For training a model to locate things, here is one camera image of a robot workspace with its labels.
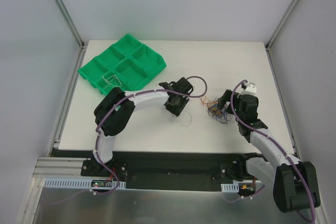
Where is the white wire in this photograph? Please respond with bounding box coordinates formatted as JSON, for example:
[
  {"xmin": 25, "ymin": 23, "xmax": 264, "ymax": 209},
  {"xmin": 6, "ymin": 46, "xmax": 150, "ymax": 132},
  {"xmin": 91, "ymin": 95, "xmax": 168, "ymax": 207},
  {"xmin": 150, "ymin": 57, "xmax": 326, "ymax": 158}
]
[
  {"xmin": 170, "ymin": 111, "xmax": 193, "ymax": 127},
  {"xmin": 101, "ymin": 75, "xmax": 123, "ymax": 89}
]

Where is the coloured wire bundle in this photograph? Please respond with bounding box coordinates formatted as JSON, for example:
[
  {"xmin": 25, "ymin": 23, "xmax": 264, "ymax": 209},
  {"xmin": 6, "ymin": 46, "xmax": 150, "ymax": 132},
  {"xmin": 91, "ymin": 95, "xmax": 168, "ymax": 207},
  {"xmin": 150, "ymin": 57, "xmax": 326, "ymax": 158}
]
[{"xmin": 204, "ymin": 98, "xmax": 233, "ymax": 125}]

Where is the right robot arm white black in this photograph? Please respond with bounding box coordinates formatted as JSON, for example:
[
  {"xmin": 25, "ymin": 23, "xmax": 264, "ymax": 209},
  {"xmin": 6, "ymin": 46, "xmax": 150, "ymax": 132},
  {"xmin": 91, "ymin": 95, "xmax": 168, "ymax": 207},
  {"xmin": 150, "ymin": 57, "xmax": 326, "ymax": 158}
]
[{"xmin": 218, "ymin": 89, "xmax": 321, "ymax": 213}]

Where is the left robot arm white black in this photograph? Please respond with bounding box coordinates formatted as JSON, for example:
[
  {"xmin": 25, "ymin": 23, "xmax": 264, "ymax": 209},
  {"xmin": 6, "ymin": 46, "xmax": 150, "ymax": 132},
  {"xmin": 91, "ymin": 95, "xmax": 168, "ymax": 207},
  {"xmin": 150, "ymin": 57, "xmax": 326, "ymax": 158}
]
[{"xmin": 92, "ymin": 77, "xmax": 194, "ymax": 176}]

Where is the green compartment tray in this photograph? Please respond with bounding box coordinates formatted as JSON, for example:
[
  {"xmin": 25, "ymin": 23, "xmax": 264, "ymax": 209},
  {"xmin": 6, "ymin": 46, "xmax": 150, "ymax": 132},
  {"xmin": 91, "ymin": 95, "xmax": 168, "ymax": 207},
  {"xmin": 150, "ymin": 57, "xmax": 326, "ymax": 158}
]
[{"xmin": 78, "ymin": 34, "xmax": 166, "ymax": 95}]

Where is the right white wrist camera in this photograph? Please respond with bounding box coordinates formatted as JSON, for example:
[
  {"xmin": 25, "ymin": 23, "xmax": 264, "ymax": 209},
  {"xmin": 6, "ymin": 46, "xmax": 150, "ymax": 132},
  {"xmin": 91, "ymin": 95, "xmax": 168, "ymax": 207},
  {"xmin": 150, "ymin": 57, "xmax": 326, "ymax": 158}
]
[{"xmin": 240, "ymin": 81, "xmax": 257, "ymax": 96}]

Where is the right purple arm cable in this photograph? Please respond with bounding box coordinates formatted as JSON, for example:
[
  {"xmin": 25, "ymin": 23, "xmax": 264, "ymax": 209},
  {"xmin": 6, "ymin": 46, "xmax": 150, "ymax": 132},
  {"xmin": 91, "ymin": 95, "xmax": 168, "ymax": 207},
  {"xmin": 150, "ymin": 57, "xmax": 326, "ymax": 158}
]
[{"xmin": 229, "ymin": 79, "xmax": 317, "ymax": 222}]

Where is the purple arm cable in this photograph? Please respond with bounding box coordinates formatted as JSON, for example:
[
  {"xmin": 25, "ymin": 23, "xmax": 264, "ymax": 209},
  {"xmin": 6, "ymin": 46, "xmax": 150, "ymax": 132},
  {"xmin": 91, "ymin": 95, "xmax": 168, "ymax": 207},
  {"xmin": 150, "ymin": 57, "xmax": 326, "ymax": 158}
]
[
  {"xmin": 229, "ymin": 79, "xmax": 317, "ymax": 222},
  {"xmin": 95, "ymin": 75, "xmax": 208, "ymax": 196}
]

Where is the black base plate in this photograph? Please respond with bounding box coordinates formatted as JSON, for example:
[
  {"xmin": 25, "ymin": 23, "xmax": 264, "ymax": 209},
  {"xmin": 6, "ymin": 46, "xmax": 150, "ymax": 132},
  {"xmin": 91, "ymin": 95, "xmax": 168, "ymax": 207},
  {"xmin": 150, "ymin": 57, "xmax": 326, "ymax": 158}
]
[{"xmin": 51, "ymin": 150, "xmax": 264, "ymax": 195}]

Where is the right white cable duct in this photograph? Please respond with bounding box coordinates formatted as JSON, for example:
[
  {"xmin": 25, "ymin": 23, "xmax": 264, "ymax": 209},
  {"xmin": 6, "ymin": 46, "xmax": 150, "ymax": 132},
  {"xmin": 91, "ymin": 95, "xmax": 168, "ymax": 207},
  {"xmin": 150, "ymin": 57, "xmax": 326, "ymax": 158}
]
[{"xmin": 220, "ymin": 183, "xmax": 239, "ymax": 193}]

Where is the white cable duct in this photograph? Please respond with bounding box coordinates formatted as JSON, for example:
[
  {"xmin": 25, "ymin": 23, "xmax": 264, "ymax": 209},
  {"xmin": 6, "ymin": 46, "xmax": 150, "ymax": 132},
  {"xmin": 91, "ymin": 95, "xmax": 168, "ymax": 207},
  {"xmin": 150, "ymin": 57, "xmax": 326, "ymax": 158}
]
[
  {"xmin": 44, "ymin": 178, "xmax": 126, "ymax": 190},
  {"xmin": 220, "ymin": 183, "xmax": 239, "ymax": 193}
]

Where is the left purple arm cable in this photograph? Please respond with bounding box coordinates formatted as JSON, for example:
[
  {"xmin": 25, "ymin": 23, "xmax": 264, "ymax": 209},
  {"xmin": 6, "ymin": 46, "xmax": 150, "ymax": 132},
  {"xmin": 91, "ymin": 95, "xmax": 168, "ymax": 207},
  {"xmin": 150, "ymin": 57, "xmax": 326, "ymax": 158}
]
[{"xmin": 95, "ymin": 75, "xmax": 208, "ymax": 196}]

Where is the left aluminium frame post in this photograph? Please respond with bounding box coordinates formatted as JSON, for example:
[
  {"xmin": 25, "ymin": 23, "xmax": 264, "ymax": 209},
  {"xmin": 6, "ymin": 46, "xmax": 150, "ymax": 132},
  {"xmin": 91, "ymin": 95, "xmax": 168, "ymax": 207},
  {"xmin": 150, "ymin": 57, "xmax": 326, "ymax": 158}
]
[{"xmin": 54, "ymin": 0, "xmax": 85, "ymax": 48}]

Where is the aluminium frame post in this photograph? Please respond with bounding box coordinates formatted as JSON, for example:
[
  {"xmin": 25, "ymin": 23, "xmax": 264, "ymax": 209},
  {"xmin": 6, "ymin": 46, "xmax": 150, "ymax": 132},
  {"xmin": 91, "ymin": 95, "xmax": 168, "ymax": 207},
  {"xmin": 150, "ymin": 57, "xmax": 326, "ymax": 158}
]
[
  {"xmin": 54, "ymin": 0, "xmax": 85, "ymax": 48},
  {"xmin": 265, "ymin": 0, "xmax": 301, "ymax": 51}
]

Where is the aluminium frame rail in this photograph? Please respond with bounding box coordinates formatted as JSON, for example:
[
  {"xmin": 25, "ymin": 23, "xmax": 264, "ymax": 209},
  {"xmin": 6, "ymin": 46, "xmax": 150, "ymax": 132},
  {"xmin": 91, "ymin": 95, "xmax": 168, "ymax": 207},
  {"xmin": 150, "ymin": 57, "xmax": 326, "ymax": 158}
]
[{"xmin": 33, "ymin": 156, "xmax": 90, "ymax": 177}]

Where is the right aluminium frame post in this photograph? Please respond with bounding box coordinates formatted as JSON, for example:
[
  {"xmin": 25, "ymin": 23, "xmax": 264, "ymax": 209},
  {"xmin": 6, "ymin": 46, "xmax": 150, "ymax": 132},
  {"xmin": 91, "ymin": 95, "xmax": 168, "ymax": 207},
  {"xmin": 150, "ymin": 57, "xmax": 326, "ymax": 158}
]
[{"xmin": 265, "ymin": 0, "xmax": 301, "ymax": 51}]

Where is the left white cable duct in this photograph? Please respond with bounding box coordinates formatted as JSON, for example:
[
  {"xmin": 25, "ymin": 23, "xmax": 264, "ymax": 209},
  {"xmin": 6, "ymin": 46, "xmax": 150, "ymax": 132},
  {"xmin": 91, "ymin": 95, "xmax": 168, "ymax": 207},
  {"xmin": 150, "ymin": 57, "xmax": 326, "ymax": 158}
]
[{"xmin": 44, "ymin": 178, "xmax": 126, "ymax": 190}]

